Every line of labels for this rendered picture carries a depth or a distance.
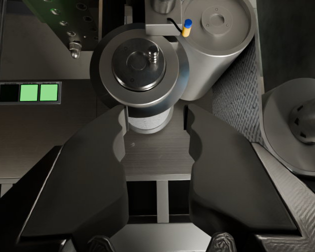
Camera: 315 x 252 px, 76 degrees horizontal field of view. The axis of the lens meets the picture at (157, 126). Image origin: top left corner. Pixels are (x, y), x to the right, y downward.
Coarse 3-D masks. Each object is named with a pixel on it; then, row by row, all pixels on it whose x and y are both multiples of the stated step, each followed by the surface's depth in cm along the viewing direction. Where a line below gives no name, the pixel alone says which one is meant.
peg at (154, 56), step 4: (152, 44) 25; (148, 48) 25; (152, 48) 25; (156, 48) 25; (148, 52) 25; (152, 52) 25; (156, 52) 25; (148, 56) 27; (152, 56) 26; (156, 56) 26; (148, 60) 28; (152, 60) 27; (156, 60) 27
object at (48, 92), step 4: (44, 84) 62; (48, 84) 62; (52, 84) 62; (56, 84) 62; (44, 88) 62; (48, 88) 62; (52, 88) 62; (56, 88) 62; (40, 92) 62; (44, 92) 62; (48, 92) 62; (52, 92) 62; (56, 92) 62; (40, 96) 62; (44, 96) 62; (48, 96) 62; (52, 96) 62; (56, 96) 62
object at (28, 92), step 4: (24, 88) 62; (28, 88) 62; (32, 88) 62; (36, 88) 62; (20, 92) 62; (24, 92) 62; (28, 92) 62; (32, 92) 62; (36, 92) 62; (20, 96) 61; (24, 96) 62; (28, 96) 62; (32, 96) 62; (36, 96) 62; (20, 100) 61; (24, 100) 61; (28, 100) 61
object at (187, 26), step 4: (172, 20) 26; (188, 20) 22; (176, 24) 25; (184, 24) 23; (188, 24) 22; (184, 28) 23; (188, 28) 23; (180, 32) 25; (184, 32) 24; (188, 32) 24
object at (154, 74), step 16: (128, 48) 28; (144, 48) 28; (160, 48) 28; (112, 64) 28; (128, 64) 28; (144, 64) 28; (160, 64) 28; (128, 80) 28; (144, 80) 28; (160, 80) 29
